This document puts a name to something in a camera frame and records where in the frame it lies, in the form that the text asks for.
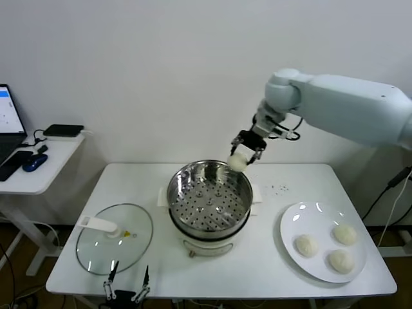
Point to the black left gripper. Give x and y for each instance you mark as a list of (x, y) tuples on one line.
[(124, 298)]

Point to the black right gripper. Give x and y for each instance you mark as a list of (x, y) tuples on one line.
[(252, 140)]

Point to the white steamed baozi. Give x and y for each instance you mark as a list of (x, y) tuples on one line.
[(237, 162), (344, 234), (306, 246), (341, 261)]

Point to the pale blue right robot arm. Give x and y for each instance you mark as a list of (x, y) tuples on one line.
[(338, 103)]

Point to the stainless steel steamer basket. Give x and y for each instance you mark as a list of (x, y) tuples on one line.
[(193, 207)]

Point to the small dark crumbs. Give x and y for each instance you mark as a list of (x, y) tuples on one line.
[(284, 189)]

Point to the white round plate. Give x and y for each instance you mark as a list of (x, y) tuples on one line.
[(299, 222)]

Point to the white side table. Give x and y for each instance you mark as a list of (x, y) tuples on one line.
[(48, 175)]

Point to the blue computer mouse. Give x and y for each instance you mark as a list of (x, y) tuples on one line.
[(34, 162)]

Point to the small black adapter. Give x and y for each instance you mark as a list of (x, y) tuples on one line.
[(42, 149)]

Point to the black flat hard drive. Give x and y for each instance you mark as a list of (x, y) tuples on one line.
[(63, 130)]

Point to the black smartphone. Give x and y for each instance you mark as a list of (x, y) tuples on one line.
[(14, 164)]

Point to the black laptop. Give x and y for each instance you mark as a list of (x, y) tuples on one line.
[(9, 109)]

